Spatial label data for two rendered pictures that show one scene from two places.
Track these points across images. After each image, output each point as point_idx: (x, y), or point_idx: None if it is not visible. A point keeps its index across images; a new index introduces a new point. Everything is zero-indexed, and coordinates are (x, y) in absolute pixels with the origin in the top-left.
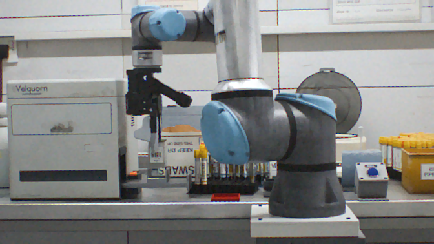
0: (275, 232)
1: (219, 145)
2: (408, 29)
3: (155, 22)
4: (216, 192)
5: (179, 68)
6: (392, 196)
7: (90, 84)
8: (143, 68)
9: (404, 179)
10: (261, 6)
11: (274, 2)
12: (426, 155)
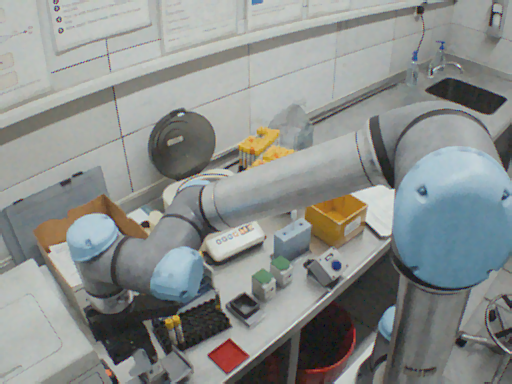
0: None
1: None
2: (233, 46)
3: (175, 293)
4: (197, 342)
5: (13, 158)
6: None
7: (62, 371)
8: (122, 313)
9: (317, 231)
10: (90, 54)
11: (104, 46)
12: (349, 218)
